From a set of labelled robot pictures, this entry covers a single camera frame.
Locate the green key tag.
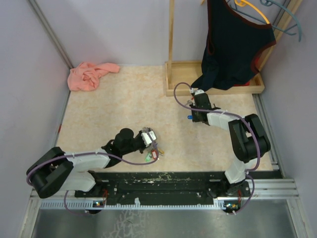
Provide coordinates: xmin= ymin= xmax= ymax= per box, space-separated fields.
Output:
xmin=145 ymin=152 xmax=152 ymax=163

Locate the key with red tag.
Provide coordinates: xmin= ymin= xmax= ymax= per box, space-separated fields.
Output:
xmin=185 ymin=99 xmax=194 ymax=105

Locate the yellow clothes hanger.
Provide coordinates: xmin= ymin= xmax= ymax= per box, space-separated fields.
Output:
xmin=234 ymin=0 xmax=270 ymax=25

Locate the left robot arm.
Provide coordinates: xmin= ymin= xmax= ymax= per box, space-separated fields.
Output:
xmin=26 ymin=127 xmax=157 ymax=199

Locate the aluminium frame rail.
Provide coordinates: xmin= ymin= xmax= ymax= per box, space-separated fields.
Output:
xmin=29 ymin=179 xmax=300 ymax=199

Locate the wooden clothes rack base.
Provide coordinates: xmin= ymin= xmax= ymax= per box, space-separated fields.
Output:
xmin=165 ymin=0 xmax=302 ymax=97

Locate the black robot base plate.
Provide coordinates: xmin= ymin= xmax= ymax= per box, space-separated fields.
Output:
xmin=75 ymin=172 xmax=251 ymax=206

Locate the teal clothes hanger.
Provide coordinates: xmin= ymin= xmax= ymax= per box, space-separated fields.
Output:
xmin=260 ymin=0 xmax=303 ymax=42

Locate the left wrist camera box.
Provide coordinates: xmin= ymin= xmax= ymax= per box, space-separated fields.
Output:
xmin=141 ymin=130 xmax=157 ymax=146

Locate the dark navy vest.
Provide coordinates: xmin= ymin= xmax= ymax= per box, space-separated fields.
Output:
xmin=191 ymin=0 xmax=276 ymax=91

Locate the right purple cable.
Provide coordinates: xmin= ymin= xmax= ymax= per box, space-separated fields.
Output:
xmin=173 ymin=82 xmax=261 ymax=215

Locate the red key tag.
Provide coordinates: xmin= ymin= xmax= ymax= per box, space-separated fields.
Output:
xmin=151 ymin=149 xmax=159 ymax=160

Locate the pink crumpled cloth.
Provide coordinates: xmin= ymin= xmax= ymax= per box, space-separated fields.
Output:
xmin=67 ymin=62 xmax=120 ymax=91

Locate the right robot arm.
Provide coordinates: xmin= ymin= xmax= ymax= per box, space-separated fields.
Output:
xmin=189 ymin=90 xmax=271 ymax=198

